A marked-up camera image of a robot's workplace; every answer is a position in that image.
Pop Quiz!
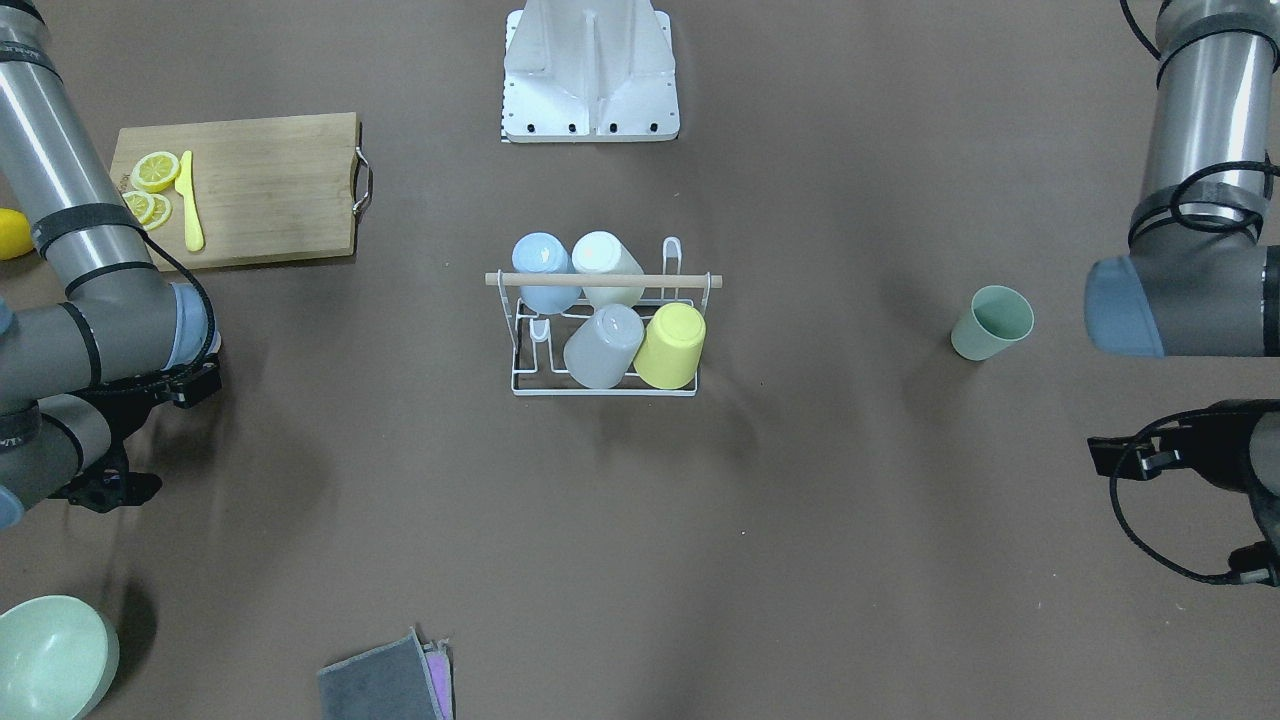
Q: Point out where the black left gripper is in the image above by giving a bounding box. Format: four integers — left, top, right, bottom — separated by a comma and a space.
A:
1087, 398, 1279, 587

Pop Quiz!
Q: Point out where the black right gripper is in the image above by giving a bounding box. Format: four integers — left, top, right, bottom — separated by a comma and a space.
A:
47, 442, 163, 514

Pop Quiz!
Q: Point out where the green plastic cup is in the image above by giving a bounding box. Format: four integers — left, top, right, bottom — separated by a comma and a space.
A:
950, 284, 1036, 363

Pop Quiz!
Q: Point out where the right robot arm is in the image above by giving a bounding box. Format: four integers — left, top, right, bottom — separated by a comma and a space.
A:
1, 1, 221, 527

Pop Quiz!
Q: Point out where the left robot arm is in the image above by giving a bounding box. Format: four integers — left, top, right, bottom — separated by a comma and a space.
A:
1084, 1, 1279, 587

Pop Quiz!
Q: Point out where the light blue plastic cup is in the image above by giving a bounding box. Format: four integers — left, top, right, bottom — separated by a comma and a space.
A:
511, 232, 582, 315

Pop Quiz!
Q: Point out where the grey plastic cup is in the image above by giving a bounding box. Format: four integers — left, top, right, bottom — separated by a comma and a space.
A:
563, 304, 645, 389

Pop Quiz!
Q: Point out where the white plastic cup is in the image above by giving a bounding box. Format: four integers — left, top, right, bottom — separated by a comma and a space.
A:
571, 231, 644, 307

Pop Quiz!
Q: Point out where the yellow plastic cup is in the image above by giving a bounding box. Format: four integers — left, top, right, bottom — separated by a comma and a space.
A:
634, 304, 707, 389

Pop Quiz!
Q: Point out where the mint green bowl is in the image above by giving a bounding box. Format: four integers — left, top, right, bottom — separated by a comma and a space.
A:
1, 594, 120, 719

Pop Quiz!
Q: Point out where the whole yellow lemon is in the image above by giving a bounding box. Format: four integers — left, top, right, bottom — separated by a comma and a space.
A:
0, 208, 35, 263

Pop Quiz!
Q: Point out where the yellow plastic knife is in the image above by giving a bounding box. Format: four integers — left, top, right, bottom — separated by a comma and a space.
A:
174, 150, 206, 252

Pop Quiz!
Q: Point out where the lemon slice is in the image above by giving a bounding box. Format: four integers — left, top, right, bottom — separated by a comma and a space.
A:
142, 193, 173, 232
122, 190, 159, 225
129, 151, 180, 193

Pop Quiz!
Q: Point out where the bamboo cutting board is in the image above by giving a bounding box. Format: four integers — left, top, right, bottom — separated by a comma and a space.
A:
110, 111, 372, 270

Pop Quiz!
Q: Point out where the grey folded cloth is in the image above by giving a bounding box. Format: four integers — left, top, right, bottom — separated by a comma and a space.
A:
317, 630, 452, 719

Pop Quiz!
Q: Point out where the purple cloth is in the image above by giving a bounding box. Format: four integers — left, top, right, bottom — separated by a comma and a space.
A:
422, 644, 454, 719

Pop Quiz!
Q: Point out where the white wire cup rack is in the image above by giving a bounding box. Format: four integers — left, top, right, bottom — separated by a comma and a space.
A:
485, 231, 723, 397

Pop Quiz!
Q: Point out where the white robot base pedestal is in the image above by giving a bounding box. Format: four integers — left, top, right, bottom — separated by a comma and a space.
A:
500, 1, 681, 143

